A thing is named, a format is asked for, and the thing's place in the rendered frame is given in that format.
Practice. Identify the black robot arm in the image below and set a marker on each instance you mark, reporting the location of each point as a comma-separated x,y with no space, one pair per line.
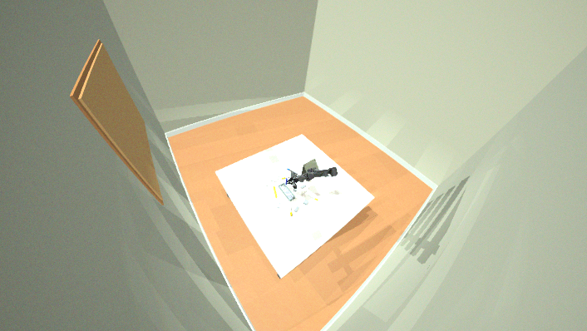
313,172

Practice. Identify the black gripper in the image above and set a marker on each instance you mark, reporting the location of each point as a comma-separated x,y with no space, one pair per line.
292,182

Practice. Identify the white keyboard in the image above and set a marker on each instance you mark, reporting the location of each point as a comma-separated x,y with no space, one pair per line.
290,196

